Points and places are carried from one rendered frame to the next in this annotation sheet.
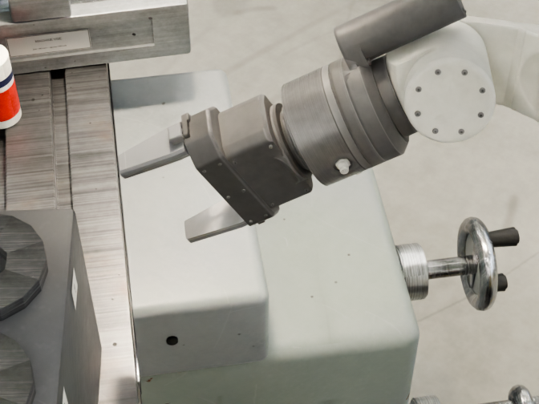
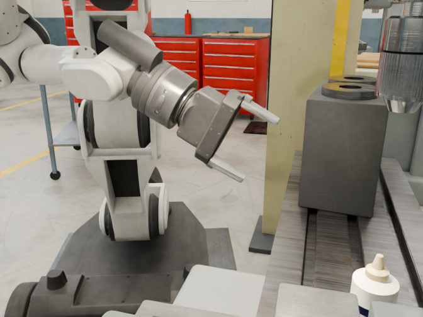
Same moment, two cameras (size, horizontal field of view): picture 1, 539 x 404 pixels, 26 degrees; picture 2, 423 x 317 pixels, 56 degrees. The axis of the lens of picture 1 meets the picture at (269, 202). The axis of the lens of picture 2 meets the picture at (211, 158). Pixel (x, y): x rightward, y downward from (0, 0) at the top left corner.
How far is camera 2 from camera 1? 132 cm
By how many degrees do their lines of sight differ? 108
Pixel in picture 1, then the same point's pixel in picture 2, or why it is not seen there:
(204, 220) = (233, 170)
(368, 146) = not seen: hidden behind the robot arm
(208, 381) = not seen: outside the picture
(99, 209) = (284, 256)
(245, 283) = (202, 269)
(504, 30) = (78, 60)
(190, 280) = (232, 279)
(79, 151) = not seen: hidden behind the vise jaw
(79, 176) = (294, 278)
